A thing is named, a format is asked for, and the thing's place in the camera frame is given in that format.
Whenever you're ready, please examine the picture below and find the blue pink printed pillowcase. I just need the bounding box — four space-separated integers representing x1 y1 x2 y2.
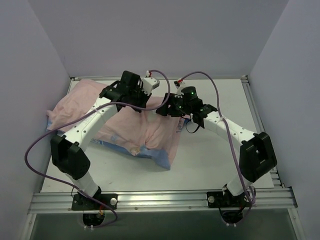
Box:
47 79 184 170

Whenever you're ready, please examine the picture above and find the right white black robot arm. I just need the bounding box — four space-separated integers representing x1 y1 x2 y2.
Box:
156 90 278 207

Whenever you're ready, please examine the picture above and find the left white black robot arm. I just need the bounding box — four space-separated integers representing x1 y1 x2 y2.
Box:
50 70 160 210

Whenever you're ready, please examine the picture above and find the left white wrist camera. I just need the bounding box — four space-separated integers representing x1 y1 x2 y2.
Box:
141 77 160 95

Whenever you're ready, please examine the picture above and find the back aluminium rail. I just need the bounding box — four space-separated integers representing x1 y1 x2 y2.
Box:
71 74 249 82

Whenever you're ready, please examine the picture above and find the aluminium rail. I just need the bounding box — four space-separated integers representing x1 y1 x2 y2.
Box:
241 78 285 188
28 188 298 214
71 74 249 82

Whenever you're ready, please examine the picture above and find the thin black wire loop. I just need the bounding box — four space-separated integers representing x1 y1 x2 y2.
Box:
185 117 203 135

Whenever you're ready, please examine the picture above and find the right side aluminium rail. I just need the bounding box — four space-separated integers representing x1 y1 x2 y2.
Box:
241 78 285 188

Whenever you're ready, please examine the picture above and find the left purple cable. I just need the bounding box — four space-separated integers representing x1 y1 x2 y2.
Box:
24 69 171 228

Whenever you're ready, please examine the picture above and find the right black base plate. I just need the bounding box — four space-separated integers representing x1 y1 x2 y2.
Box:
206 190 250 209

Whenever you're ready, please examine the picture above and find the front aluminium rail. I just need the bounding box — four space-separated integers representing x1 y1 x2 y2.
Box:
28 188 298 214

